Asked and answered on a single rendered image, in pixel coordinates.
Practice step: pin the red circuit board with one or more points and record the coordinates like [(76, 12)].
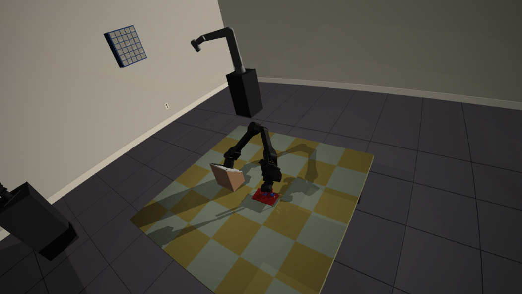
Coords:
[(265, 197)]

